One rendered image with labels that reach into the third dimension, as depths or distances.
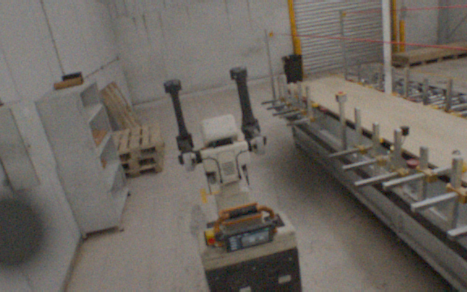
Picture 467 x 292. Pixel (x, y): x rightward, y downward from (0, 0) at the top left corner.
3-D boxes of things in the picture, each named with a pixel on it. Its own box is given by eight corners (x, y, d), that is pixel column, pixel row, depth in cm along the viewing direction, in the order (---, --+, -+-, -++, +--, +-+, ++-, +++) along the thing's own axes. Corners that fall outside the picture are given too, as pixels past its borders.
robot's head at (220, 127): (239, 134, 203) (233, 111, 209) (203, 141, 201) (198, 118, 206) (238, 143, 217) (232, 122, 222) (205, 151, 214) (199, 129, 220)
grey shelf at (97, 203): (83, 240, 366) (31, 101, 311) (98, 201, 450) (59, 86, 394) (123, 231, 371) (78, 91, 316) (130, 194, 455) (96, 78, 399)
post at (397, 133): (396, 198, 225) (396, 130, 208) (392, 195, 228) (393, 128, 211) (400, 196, 225) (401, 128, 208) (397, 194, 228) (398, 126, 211)
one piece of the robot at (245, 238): (281, 244, 190) (283, 221, 174) (219, 260, 186) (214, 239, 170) (275, 227, 198) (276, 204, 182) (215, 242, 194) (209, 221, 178)
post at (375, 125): (375, 186, 249) (374, 123, 232) (373, 183, 252) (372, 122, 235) (380, 184, 249) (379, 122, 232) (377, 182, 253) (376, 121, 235)
